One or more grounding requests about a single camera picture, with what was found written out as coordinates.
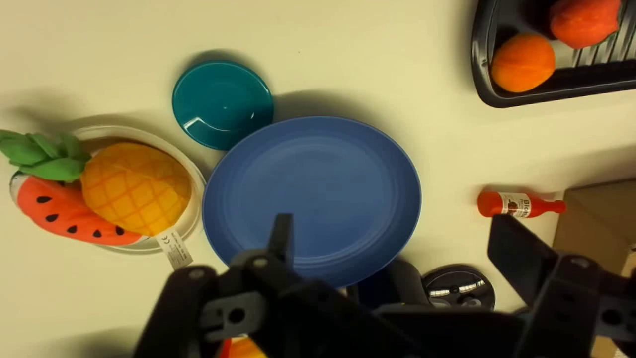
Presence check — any small teal plate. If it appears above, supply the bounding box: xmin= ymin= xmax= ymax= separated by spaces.
xmin=172 ymin=60 xmax=275 ymax=151

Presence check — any small white plate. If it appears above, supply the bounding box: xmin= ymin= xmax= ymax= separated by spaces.
xmin=9 ymin=126 xmax=206 ymax=255

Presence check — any cardboard box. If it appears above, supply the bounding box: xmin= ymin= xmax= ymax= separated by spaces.
xmin=553 ymin=179 xmax=636 ymax=275

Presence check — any red sauce bottle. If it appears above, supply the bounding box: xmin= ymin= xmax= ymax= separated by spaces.
xmin=478 ymin=189 xmax=567 ymax=219

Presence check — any plush pineapple toy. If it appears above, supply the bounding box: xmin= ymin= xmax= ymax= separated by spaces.
xmin=0 ymin=130 xmax=192 ymax=239

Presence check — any plush watermelon slice toy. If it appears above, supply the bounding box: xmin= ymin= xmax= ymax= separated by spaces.
xmin=13 ymin=175 xmax=140 ymax=247

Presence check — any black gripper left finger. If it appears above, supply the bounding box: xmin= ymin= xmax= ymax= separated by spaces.
xmin=134 ymin=213 xmax=297 ymax=358

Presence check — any plush orange toy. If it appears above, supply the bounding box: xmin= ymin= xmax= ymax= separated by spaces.
xmin=492 ymin=34 xmax=557 ymax=94

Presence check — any black grill tray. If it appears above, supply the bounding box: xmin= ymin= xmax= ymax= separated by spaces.
xmin=470 ymin=0 xmax=636 ymax=108

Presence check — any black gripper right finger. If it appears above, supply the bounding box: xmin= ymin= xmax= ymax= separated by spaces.
xmin=488 ymin=217 xmax=636 ymax=358

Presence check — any large blue plate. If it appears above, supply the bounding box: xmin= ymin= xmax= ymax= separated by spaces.
xmin=204 ymin=118 xmax=422 ymax=287

